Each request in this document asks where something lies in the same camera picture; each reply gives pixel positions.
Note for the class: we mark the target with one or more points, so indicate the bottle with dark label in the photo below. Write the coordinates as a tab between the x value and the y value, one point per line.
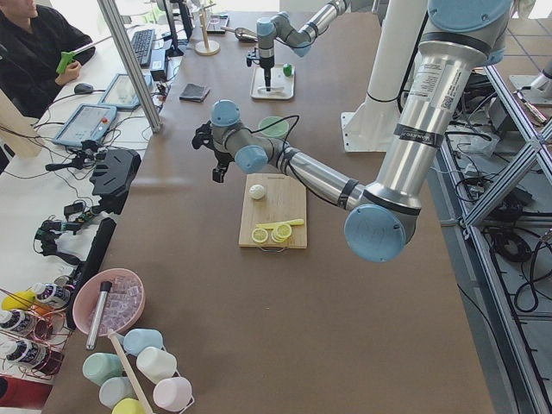
52	295

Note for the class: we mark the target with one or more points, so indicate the white steamed bun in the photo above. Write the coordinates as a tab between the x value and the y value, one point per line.
257	191

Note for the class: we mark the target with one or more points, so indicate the blue teach pendant near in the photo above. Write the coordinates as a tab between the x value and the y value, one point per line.
89	122

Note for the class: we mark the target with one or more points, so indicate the white pillar with base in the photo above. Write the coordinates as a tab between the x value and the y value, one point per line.
370	128

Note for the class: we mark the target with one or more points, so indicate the metal scoop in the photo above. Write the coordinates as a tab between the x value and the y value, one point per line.
241	34

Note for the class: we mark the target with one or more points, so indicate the black keyboard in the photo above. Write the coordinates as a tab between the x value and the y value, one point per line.
142	42

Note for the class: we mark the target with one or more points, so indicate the lemon slice stack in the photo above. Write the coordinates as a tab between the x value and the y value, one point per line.
281	233

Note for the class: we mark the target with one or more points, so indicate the white cup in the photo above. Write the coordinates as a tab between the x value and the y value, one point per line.
156	364

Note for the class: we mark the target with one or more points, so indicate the labelled bottle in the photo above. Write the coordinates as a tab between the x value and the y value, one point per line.
23	352
18	322

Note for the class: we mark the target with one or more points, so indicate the computer mouse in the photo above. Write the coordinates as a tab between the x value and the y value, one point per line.
83	89

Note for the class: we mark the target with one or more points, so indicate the blue teach pendant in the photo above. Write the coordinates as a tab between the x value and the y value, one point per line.
121	93
89	122

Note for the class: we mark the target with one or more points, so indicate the blue teach pendant far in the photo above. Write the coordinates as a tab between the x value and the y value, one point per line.
121	93

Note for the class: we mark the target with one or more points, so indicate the wooden cup rack stick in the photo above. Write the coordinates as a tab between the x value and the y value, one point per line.
140	394

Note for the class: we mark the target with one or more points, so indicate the metal muddler tube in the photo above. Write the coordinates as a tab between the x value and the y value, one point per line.
91	341

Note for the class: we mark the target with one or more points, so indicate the mint green bowl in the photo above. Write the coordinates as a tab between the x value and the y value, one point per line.
274	127

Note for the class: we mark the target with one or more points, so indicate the green handled tool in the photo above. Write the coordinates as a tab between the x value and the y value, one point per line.
67	58

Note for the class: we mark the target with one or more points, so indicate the cream rectangular tray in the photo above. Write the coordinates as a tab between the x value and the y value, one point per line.
282	86

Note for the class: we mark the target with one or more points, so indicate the yellow cup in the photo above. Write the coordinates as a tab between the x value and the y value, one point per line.
128	406

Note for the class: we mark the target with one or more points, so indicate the wooden cutting board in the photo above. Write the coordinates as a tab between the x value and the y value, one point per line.
285	200

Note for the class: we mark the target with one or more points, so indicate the person in black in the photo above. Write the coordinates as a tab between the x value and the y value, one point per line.
34	37

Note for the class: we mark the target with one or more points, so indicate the black camera bracket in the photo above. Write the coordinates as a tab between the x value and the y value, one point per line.
203	137
252	57

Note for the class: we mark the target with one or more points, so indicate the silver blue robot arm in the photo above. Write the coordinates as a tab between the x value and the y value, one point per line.
279	27
436	45

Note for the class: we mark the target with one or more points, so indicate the grey folded cloth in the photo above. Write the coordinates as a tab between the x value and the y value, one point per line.
194	93

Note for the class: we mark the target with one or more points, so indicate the lemon slice single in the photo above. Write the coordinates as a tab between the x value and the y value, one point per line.
259	235

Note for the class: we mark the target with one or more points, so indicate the light blue cup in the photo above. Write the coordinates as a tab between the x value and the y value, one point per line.
138	339

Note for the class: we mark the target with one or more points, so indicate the pink bowl with ice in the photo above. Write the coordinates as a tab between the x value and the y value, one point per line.
123	307

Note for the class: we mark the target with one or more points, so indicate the aluminium frame post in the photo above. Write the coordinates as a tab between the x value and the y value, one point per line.
120	37

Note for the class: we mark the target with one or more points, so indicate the wooden cup tree stand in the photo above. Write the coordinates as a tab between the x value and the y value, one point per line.
207	46

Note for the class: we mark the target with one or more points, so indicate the yellow plastic knife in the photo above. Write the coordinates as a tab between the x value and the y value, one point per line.
293	222

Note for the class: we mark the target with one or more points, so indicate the pink cup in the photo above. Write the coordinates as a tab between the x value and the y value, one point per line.
173	394

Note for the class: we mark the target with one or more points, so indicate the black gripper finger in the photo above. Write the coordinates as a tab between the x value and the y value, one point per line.
218	173
268	84

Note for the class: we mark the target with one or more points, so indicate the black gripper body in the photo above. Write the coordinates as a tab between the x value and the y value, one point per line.
267	65
222	159

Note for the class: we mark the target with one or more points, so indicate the mint green cup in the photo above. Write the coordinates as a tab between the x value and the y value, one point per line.
100	367

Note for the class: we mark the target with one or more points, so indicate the pale blue cup lower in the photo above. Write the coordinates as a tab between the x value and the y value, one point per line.
114	390

